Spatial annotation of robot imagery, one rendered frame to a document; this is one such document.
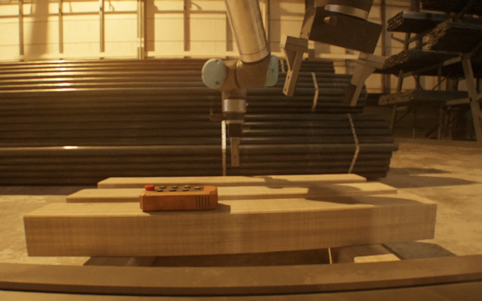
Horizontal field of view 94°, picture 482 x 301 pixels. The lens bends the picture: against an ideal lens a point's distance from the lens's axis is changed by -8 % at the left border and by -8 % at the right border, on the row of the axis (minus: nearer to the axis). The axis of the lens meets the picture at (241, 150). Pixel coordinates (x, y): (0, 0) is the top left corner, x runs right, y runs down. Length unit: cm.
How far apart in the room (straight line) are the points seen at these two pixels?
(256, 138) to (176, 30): 848
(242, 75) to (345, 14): 38
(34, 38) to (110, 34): 284
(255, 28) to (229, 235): 51
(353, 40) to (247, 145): 119
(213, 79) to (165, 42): 901
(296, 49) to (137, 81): 155
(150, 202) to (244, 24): 49
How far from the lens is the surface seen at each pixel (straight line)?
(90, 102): 202
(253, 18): 68
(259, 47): 70
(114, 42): 1035
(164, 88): 179
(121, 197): 77
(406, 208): 73
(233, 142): 82
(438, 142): 757
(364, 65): 53
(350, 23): 48
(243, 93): 90
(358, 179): 102
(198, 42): 959
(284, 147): 161
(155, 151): 163
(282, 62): 239
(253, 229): 59
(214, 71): 78
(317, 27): 46
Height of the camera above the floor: 39
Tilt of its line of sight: 5 degrees down
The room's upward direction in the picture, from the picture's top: straight up
